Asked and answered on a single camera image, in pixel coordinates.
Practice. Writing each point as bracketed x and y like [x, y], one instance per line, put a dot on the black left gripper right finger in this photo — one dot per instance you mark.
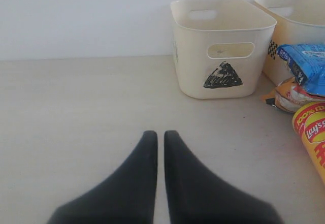
[196, 195]

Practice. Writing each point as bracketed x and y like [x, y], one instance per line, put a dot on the yellow chips can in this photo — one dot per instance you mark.
[308, 123]

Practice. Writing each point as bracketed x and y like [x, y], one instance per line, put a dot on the cream bin with triangle mark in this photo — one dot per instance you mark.
[219, 47]

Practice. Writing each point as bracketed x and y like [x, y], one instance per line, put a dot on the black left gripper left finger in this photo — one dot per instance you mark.
[126, 196]

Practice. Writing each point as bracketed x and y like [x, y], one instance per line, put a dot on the orange snack bag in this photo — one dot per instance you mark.
[289, 96]

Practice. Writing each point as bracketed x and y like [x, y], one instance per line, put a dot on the cream bin with square mark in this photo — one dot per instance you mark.
[298, 22]

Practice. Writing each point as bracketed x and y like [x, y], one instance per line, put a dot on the blue snack bag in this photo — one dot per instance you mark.
[306, 63]

